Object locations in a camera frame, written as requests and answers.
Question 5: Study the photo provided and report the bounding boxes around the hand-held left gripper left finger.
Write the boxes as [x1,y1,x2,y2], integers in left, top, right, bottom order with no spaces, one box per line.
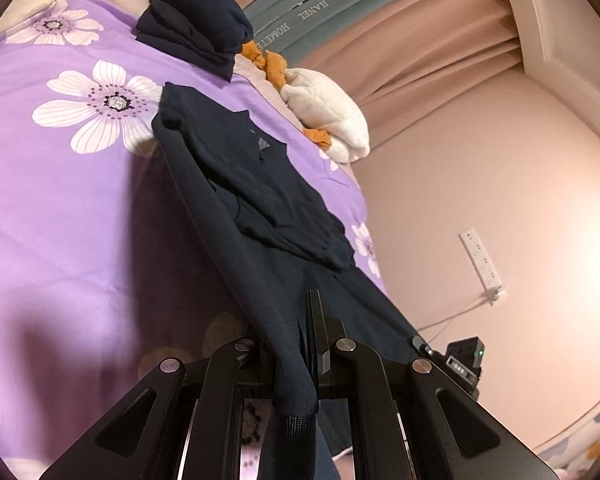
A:
[39,337,278,480]

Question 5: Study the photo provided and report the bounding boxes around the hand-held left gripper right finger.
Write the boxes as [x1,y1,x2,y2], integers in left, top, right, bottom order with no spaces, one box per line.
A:
[304,289,557,480]

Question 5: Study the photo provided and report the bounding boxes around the navy zip jacket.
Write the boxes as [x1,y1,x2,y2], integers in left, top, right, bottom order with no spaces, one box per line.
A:
[151,81,431,480]

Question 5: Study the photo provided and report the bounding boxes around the folded navy clothes stack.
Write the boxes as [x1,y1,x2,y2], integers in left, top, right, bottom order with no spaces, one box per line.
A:
[135,0,255,81]

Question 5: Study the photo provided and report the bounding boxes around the pale floral cloth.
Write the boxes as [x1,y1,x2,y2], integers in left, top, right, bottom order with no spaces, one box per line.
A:
[537,397,600,480]

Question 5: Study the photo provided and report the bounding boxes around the purple floral bedsheet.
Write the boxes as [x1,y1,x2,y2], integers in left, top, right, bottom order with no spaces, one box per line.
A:
[0,0,387,480]

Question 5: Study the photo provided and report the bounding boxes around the white and orange plush toy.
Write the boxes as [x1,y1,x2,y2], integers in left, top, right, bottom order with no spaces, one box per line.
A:
[240,40,371,164]

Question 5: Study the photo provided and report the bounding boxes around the white knit garment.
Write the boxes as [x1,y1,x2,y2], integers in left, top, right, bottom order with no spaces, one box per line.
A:
[0,0,63,41]

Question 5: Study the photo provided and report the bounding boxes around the white cable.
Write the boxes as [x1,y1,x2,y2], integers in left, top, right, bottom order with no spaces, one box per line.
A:
[417,289,504,337]

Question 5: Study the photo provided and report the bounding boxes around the white wall socket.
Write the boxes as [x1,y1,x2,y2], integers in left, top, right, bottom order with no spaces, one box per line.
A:
[458,227,507,303]

